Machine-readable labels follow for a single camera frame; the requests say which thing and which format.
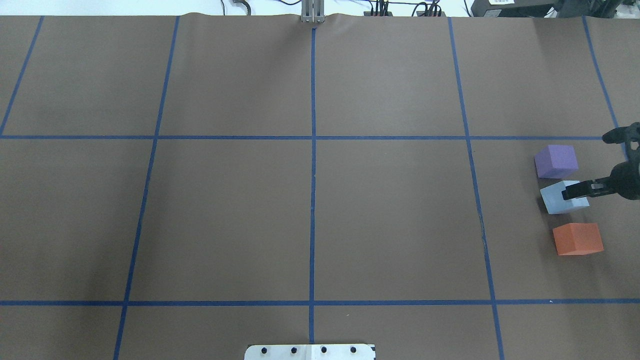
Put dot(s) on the light blue foam block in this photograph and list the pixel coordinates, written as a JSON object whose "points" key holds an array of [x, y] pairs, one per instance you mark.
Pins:
{"points": [[554, 201]]}

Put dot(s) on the orange foam block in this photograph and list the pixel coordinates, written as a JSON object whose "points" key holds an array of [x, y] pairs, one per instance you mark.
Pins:
{"points": [[577, 239]]}

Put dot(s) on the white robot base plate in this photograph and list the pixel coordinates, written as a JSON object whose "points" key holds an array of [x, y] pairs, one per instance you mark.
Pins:
{"points": [[336, 351]]}

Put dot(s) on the aluminium frame post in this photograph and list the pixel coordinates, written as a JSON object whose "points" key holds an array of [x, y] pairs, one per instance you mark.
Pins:
{"points": [[313, 11]]}

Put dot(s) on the purple foam block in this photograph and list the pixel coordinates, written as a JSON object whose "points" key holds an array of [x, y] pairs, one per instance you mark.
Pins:
{"points": [[556, 162]]}

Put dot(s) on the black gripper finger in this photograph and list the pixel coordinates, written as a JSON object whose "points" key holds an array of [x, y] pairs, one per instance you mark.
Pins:
{"points": [[586, 189]]}

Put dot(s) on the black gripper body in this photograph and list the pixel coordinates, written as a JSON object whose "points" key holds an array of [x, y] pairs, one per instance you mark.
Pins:
{"points": [[628, 181]]}

